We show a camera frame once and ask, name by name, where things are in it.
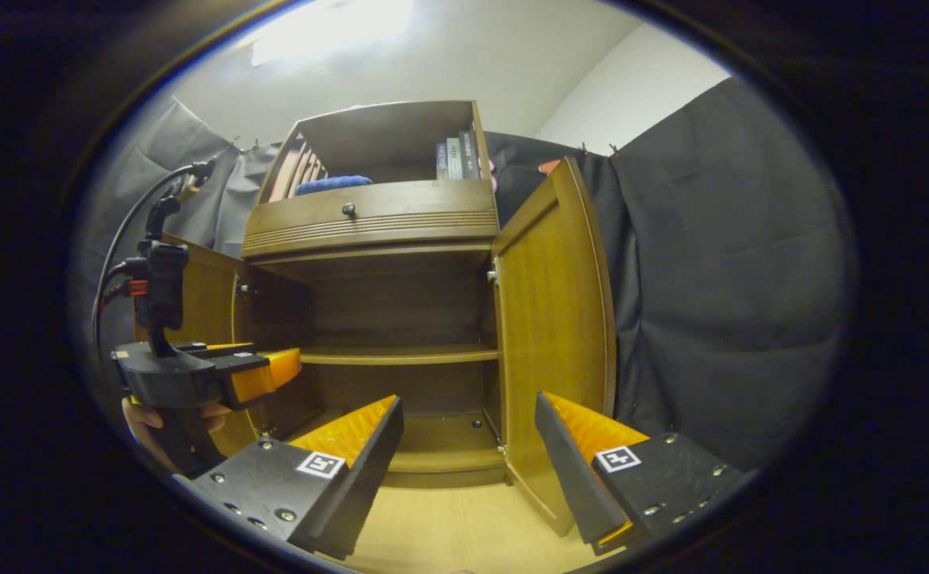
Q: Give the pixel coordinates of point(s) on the blue towel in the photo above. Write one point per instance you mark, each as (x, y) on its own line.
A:
(332, 185)

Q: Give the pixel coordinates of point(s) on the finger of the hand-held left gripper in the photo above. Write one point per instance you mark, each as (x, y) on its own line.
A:
(269, 375)

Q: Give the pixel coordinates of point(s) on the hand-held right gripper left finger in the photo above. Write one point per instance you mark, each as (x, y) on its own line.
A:
(368, 470)

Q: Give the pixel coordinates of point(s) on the black backdrop cloth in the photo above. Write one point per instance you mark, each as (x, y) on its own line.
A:
(711, 303)

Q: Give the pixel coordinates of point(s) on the grey spine book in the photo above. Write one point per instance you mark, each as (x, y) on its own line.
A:
(454, 159)

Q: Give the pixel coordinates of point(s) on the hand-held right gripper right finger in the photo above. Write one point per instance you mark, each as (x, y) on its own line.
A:
(572, 470)

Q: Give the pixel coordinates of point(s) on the wooden inner shelf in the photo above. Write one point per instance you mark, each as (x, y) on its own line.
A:
(400, 354)

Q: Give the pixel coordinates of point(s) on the blue cover book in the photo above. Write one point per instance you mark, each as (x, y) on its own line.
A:
(442, 162)

